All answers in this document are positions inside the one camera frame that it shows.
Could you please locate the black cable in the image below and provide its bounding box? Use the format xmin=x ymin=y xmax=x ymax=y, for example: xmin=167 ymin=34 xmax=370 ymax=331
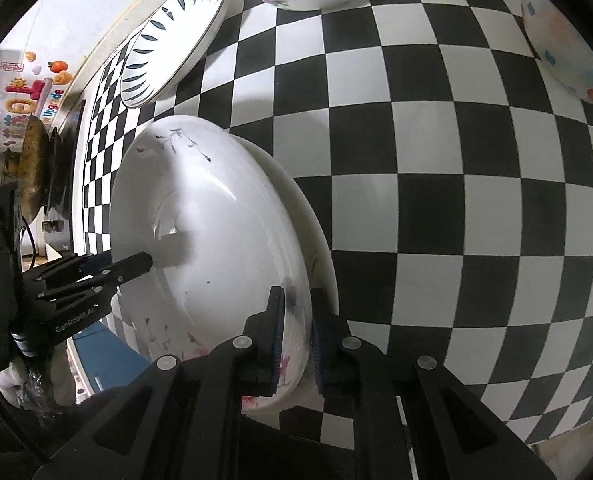
xmin=20 ymin=220 xmax=38 ymax=267

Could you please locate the large white bowl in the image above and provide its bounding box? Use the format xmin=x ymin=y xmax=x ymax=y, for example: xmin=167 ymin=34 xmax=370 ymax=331
xmin=109 ymin=115 xmax=313 ymax=412

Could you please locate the colourful wall sticker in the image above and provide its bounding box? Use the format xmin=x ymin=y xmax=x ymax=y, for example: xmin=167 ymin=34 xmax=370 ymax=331
xmin=0 ymin=50 xmax=75 ymax=133

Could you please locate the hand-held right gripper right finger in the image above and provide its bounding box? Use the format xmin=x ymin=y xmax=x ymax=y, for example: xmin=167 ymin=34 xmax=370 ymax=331
xmin=310 ymin=286 xmax=557 ymax=480

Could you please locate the white bowl blue dash pattern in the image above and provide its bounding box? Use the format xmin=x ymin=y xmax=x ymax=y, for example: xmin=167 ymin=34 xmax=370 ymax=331
xmin=120 ymin=0 xmax=228 ymax=109

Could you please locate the black and white checkered tablecloth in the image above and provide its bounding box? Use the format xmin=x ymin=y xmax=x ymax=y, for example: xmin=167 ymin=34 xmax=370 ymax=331
xmin=74 ymin=0 xmax=593 ymax=447

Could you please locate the person's left hand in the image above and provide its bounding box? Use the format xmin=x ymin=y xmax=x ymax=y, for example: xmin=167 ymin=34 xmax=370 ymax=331
xmin=0 ymin=345 xmax=78 ymax=407

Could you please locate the dark metal wok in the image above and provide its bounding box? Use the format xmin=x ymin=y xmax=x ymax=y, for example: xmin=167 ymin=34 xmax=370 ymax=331
xmin=0 ymin=117 xmax=73 ymax=217

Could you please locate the white plate with pastel print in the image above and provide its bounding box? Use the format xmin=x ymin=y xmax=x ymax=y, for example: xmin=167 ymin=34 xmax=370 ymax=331
xmin=520 ymin=0 xmax=593 ymax=107

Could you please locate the blue cabinet panel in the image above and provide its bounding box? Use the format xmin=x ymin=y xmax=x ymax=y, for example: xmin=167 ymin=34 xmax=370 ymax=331
xmin=70 ymin=319 xmax=153 ymax=402

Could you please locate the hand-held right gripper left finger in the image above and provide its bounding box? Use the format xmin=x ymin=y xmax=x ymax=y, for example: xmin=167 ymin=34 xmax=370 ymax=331
xmin=31 ymin=286 xmax=287 ymax=480

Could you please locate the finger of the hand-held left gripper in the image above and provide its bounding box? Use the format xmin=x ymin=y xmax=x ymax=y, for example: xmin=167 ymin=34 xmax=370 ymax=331
xmin=35 ymin=252 xmax=154 ymax=304
xmin=23 ymin=253 xmax=114 ymax=289

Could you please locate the plain white plate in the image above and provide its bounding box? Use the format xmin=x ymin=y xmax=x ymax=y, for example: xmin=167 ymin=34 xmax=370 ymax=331
xmin=235 ymin=137 xmax=340 ymax=322

